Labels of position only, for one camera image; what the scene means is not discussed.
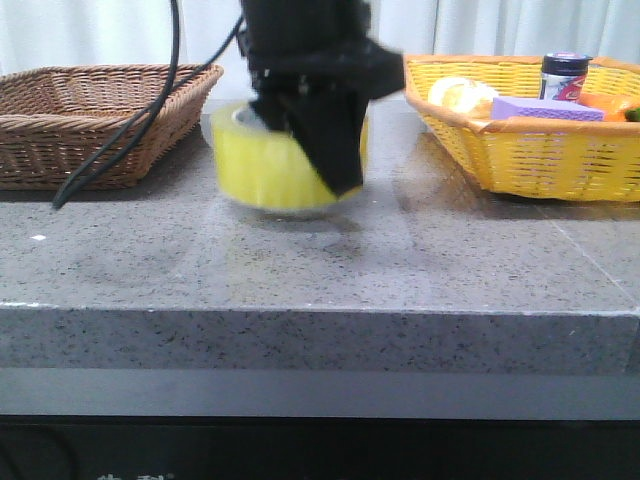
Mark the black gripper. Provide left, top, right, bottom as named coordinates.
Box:
left=240, top=1, right=405, bottom=197

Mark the yellow tape roll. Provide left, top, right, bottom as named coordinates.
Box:
left=210, top=103, right=362, bottom=214

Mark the bread roll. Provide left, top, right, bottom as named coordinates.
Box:
left=427, top=77, right=499, bottom=119

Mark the purple sponge block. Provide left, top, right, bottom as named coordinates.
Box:
left=490, top=96, right=604, bottom=121

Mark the brown wicker basket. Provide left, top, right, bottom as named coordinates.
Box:
left=1, top=64, right=223, bottom=191

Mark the black lidded spice jar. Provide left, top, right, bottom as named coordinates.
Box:
left=538, top=52, right=593, bottom=103

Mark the white curtain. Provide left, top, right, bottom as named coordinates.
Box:
left=1, top=1, right=639, bottom=74

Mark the yellow wicker basket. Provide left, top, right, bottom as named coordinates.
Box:
left=404, top=55, right=639, bottom=202

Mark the orange carrot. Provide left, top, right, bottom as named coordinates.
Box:
left=578, top=92, right=639, bottom=122

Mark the green vegetable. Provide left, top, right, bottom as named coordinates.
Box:
left=624, top=107, right=640, bottom=122

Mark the black cable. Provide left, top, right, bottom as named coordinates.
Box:
left=51, top=0, right=247, bottom=210

